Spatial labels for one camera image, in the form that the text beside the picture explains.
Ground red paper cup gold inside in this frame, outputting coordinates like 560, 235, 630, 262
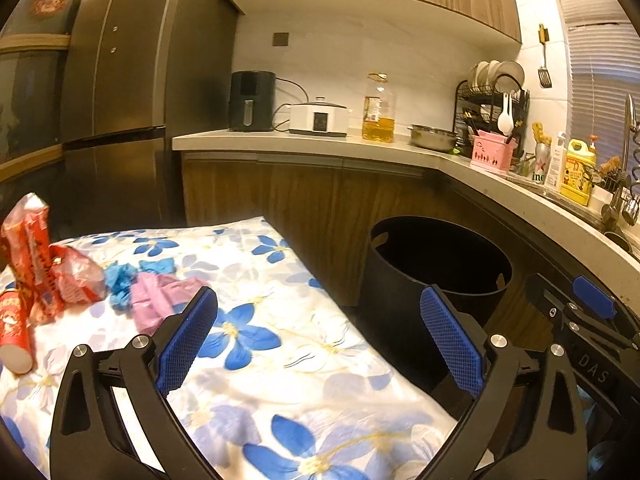
0, 289, 34, 375

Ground red white snack bag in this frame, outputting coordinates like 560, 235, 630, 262
1, 193, 64, 324

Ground black trash bin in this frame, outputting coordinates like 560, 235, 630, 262
356, 216, 513, 392

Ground pink crumpled wrapper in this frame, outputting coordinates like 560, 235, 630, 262
130, 272, 206, 335

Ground blue crumpled glove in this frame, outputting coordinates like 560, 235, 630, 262
104, 258, 176, 313

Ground steel faucet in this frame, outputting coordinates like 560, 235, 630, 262
601, 94, 639, 231

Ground yellow detergent bottle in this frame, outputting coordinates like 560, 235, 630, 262
560, 139, 597, 206

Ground white bottle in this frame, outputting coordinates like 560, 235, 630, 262
544, 131, 567, 192

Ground floral tablecloth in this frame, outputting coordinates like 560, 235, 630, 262
1, 217, 456, 479

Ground pink utensil basket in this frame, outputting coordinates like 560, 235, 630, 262
471, 130, 518, 176

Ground white ladle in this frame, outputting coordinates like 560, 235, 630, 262
497, 93, 514, 136

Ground black dish rack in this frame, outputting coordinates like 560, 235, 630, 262
452, 80, 530, 158

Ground hanging spatula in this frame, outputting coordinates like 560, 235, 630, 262
538, 24, 552, 89

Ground steel pot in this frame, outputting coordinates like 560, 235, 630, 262
408, 125, 457, 153

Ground wooden lower cabinet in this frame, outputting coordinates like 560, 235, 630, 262
181, 152, 639, 349

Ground window blinds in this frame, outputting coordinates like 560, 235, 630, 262
559, 0, 639, 164

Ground cooking oil bottle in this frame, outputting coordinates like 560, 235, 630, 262
361, 73, 396, 143

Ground black air fryer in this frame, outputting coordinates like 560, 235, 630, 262
228, 70, 276, 131

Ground white slow cooker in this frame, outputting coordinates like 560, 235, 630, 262
288, 96, 349, 138

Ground grey refrigerator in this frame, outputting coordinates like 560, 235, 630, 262
56, 0, 239, 236

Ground wooden glass door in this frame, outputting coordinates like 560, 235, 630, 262
1, 0, 81, 211

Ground wall socket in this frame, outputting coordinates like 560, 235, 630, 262
272, 32, 290, 48

